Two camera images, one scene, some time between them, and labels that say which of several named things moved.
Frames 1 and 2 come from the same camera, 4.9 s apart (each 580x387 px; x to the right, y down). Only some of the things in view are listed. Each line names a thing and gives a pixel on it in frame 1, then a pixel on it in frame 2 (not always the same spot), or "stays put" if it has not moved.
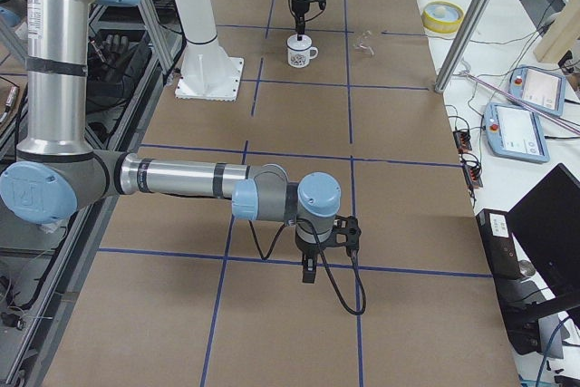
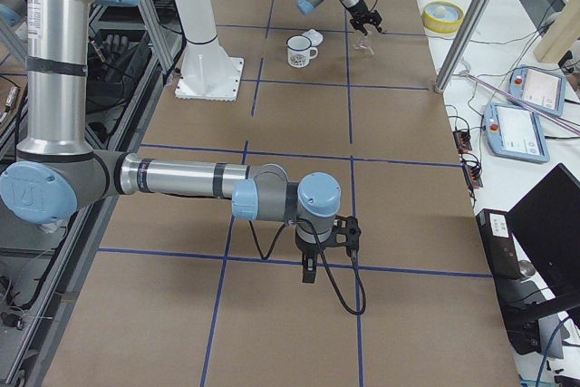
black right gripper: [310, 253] stays put
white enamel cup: [300, 52] stays put
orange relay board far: [463, 141] stays put
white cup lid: [294, 43] -> [315, 37]
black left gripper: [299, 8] -> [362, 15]
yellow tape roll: [442, 16] stays put
